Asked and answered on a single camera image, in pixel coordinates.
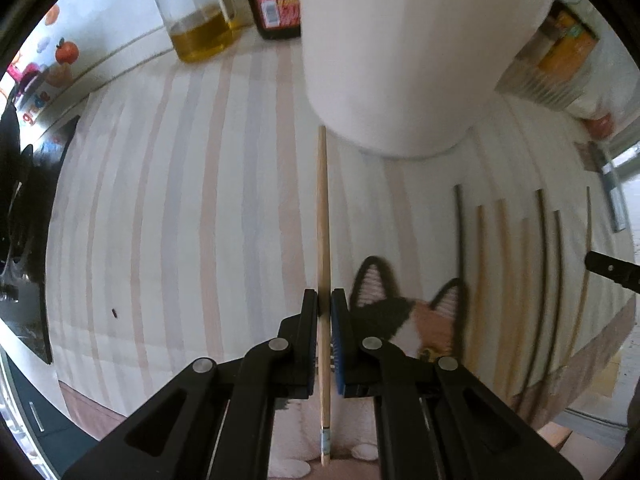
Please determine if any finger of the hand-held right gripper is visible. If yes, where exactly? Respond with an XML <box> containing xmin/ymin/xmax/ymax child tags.
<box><xmin>584</xmin><ymin>250</ymin><xmax>640</xmax><ymax>292</ymax></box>

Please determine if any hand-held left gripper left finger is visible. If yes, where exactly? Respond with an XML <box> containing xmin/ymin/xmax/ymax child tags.
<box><xmin>62</xmin><ymin>288</ymin><xmax>319</xmax><ymax>480</ymax></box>

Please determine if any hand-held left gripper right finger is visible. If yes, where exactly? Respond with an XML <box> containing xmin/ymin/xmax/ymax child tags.
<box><xmin>330</xmin><ymin>288</ymin><xmax>583</xmax><ymax>480</ymax></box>

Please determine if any light wooden chopstick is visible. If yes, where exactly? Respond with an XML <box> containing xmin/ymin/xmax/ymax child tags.
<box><xmin>315</xmin><ymin>125</ymin><xmax>333</xmax><ymax>467</ymax></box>

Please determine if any bunch of mixed chopsticks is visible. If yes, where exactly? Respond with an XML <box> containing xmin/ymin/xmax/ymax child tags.
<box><xmin>452</xmin><ymin>185</ymin><xmax>593</xmax><ymax>411</ymax></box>

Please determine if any white cylindrical utensil holder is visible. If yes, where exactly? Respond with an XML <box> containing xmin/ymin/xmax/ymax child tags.
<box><xmin>297</xmin><ymin>0</ymin><xmax>561</xmax><ymax>158</ymax></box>

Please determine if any red tomato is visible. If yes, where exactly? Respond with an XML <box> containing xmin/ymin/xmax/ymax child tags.
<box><xmin>585</xmin><ymin>115</ymin><xmax>616</xmax><ymax>141</ymax></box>

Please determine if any white plastic bag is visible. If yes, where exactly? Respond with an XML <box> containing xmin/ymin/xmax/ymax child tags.
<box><xmin>565</xmin><ymin>0</ymin><xmax>631</xmax><ymax>121</ymax></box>

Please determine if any striped cat print tablecloth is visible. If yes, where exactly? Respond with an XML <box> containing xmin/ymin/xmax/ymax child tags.
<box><xmin>45</xmin><ymin>35</ymin><xmax>638</xmax><ymax>478</ymax></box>

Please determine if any clear plastic storage container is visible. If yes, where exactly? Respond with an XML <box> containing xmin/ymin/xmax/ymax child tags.
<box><xmin>495</xmin><ymin>0</ymin><xmax>601</xmax><ymax>111</ymax></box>

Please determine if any orange carton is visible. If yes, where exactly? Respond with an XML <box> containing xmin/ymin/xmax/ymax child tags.
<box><xmin>537</xmin><ymin>10</ymin><xmax>598</xmax><ymax>78</ymax></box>

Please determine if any black pan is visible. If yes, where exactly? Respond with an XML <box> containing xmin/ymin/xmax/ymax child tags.
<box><xmin>0</xmin><ymin>105</ymin><xmax>53</xmax><ymax>366</ymax></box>

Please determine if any clear cooking oil bottle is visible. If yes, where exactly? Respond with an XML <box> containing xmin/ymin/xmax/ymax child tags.
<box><xmin>144</xmin><ymin>0</ymin><xmax>240</xmax><ymax>64</ymax></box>

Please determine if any dark sauce bottle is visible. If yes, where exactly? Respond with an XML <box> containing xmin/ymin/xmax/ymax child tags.
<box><xmin>242</xmin><ymin>0</ymin><xmax>302</xmax><ymax>41</ymax></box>

